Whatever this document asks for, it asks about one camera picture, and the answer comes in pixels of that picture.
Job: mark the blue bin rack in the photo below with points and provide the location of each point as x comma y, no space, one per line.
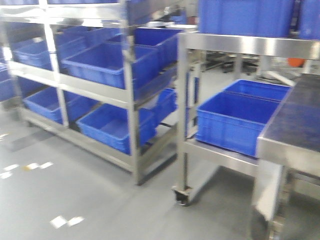
163,40
37,54
103,64
108,124
46,104
165,105

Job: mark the large blue crate top left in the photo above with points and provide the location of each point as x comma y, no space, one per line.
257,18

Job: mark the dark steel work table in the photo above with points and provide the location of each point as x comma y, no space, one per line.
288,150

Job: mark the cart caster wheel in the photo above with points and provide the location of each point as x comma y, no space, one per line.
182,197

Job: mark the large blue crate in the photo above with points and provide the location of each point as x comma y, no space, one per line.
309,20
257,18

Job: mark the blue bin lower back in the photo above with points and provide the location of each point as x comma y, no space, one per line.
261,90

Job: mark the large blue crate top right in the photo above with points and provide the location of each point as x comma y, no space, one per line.
309,20

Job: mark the blue bin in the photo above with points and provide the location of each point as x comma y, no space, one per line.
261,90
233,122

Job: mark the steel shelf rack left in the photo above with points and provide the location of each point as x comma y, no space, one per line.
98,21

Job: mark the blue bin rack middle back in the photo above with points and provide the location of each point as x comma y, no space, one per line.
163,40

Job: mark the blue bin rack middle left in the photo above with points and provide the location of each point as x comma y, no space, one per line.
37,54

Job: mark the blue bin rack middle front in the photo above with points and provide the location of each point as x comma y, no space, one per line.
103,64

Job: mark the steel cart frame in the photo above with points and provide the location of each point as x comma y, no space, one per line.
192,48

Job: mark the blue bin lower front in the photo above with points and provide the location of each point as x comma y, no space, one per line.
233,122

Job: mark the blue bin rack bottom front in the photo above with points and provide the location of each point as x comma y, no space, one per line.
108,124

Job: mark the blue bin rack bottom left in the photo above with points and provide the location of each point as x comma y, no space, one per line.
46,104

